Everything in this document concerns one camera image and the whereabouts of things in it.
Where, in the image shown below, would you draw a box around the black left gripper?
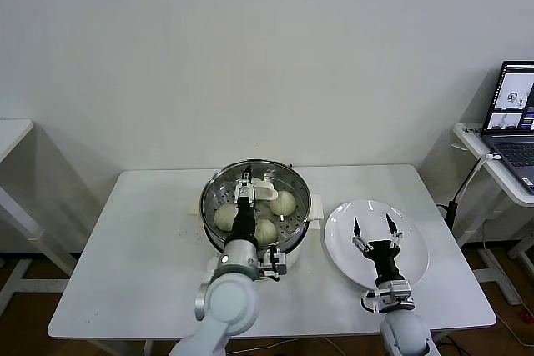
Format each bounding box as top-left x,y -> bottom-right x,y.
226,165 -> 257,245

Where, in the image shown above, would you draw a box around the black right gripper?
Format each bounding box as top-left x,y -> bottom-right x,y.
350,213 -> 406,289

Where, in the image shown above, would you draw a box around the round glass pot lid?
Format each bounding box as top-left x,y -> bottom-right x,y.
199,158 -> 312,249

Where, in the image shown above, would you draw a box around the white steamed baozi bun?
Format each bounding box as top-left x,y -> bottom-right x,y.
254,218 -> 279,247
214,204 -> 235,233
270,189 -> 298,215

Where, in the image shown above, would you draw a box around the stainless steel steamer basket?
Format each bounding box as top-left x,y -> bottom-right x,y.
186,158 -> 325,251

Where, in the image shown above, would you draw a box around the round white plate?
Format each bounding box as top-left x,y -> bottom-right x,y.
324,200 -> 431,293

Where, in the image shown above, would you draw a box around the white side table with laptop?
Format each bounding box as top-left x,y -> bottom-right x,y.
452,122 -> 534,306

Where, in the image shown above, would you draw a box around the grey open laptop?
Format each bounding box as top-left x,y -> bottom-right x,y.
479,60 -> 534,196

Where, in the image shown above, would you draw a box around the empty white side table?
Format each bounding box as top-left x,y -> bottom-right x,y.
0,118 -> 80,311

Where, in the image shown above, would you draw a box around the black cable with plug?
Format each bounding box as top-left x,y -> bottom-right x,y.
436,159 -> 485,230

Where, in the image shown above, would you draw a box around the black floor cables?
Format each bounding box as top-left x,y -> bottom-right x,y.
433,333 -> 465,351

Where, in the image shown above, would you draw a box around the white laptop cable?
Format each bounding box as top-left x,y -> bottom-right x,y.
458,152 -> 502,203

